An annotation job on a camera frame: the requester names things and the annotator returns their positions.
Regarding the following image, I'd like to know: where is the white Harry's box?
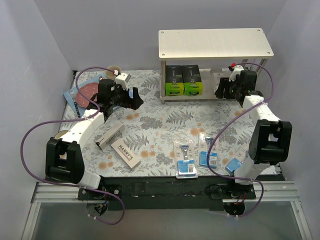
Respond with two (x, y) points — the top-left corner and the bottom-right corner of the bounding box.
(111, 138), (141, 169)
(210, 67), (232, 92)
(95, 121), (125, 150)

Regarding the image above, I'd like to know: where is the black green Gillette Labs box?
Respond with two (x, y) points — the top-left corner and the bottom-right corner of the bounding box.
(165, 65), (184, 96)

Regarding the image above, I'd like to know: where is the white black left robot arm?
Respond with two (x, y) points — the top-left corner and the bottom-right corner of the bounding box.
(45, 84), (144, 200)

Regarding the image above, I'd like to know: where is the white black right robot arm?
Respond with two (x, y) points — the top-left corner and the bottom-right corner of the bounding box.
(215, 75), (293, 199)

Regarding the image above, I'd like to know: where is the pink dotted plate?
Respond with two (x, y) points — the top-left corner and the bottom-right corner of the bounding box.
(76, 82), (99, 108)

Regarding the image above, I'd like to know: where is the beige ceramic mug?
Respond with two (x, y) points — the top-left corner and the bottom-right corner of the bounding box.
(104, 65), (121, 80)

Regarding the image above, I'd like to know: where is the silver fork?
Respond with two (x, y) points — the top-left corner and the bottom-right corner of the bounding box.
(69, 89), (82, 118)

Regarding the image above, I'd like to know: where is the blue checked cloth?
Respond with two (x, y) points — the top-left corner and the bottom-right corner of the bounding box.
(63, 73), (106, 117)

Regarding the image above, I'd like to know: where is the cream enamel cup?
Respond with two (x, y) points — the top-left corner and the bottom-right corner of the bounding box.
(54, 130), (68, 140)

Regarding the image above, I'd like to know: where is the clear blue razor blister pack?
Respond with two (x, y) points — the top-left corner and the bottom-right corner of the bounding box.
(173, 139), (198, 179)

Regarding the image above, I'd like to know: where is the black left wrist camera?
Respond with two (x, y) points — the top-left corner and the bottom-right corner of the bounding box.
(98, 79), (115, 97)

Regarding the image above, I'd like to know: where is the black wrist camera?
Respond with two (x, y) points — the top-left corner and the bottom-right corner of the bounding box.
(239, 70), (257, 91)
(98, 79), (115, 97)

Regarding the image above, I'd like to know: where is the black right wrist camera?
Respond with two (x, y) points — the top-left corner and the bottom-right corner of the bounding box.
(239, 70), (257, 91)

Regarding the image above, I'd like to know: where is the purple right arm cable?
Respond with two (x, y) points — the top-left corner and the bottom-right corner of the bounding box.
(204, 62), (275, 218)

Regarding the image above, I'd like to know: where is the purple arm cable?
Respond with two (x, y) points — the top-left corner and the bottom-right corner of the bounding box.
(19, 66), (126, 227)
(204, 62), (275, 218)

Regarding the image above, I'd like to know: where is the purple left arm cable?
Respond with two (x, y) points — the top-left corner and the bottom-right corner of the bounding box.
(19, 66), (126, 227)

